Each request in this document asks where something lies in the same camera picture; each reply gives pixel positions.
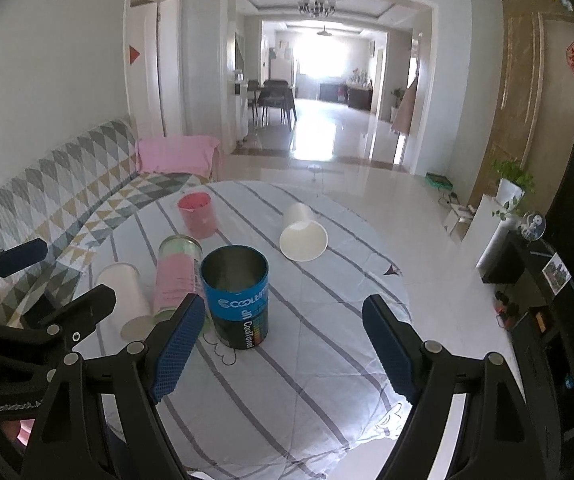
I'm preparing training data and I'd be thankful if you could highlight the dark dining table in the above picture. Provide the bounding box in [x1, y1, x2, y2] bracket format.
[258, 85, 298, 125]

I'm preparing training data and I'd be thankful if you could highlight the white refrigerator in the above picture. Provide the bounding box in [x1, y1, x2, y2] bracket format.
[271, 57, 296, 84]

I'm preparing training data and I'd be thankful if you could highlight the dark chandelier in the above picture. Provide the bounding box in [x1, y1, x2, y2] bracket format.
[297, 0, 337, 19]

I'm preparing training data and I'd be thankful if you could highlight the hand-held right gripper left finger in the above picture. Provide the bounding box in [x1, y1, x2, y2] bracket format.
[22, 293, 206, 480]

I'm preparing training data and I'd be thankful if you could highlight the dining chair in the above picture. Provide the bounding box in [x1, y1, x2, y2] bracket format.
[245, 80, 262, 122]

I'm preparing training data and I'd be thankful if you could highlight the pink plastic cup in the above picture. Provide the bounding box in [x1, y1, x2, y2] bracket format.
[177, 191, 218, 240]

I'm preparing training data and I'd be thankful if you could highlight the white low cabinet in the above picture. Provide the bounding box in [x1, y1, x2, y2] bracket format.
[475, 195, 511, 272]

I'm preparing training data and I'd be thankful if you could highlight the small potted floor plant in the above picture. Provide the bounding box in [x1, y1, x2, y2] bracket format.
[390, 87, 407, 122]

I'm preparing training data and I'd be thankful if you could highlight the triangle patterned sofa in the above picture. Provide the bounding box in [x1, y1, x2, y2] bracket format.
[0, 115, 218, 333]

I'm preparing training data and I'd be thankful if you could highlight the pink label cylinder can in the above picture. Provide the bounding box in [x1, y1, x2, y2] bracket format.
[151, 234, 204, 327]

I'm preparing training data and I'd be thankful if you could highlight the slim white paper cup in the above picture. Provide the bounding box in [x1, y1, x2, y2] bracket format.
[96, 262, 154, 342]

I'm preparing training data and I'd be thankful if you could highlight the hanging pink cloth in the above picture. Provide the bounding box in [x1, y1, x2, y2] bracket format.
[391, 77, 418, 137]

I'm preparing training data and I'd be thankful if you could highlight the striped white tablecloth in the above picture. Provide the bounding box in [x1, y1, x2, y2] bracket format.
[69, 180, 414, 479]

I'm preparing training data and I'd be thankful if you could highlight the large white paper cup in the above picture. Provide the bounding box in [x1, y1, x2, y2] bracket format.
[279, 203, 328, 263]

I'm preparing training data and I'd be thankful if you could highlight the pink blanket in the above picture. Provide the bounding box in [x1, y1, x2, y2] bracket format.
[136, 135, 222, 182]

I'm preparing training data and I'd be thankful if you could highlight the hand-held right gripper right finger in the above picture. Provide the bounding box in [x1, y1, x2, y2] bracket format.
[361, 294, 550, 480]

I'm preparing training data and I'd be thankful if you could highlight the blue metal tin can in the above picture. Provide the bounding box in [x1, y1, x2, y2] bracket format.
[200, 245, 270, 350]

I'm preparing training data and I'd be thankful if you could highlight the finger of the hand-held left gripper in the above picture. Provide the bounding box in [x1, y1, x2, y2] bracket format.
[17, 284, 118, 347]
[0, 240, 48, 313]

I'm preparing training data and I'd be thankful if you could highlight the green plant in white pot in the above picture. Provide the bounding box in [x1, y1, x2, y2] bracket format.
[490, 157, 537, 222]

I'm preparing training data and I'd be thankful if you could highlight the white door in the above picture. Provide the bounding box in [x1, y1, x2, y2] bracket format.
[126, 0, 184, 139]

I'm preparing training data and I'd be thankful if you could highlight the dark sideboard cabinet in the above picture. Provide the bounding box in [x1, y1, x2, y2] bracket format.
[319, 82, 374, 112]

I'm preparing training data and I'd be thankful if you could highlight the black tv stand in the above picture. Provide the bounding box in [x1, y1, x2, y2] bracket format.
[482, 234, 574, 480]

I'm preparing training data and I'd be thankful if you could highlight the round glass ornament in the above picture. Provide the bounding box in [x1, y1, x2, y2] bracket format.
[519, 210, 548, 242]

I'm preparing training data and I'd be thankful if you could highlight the small photo frame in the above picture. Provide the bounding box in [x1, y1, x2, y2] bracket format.
[541, 253, 573, 291]

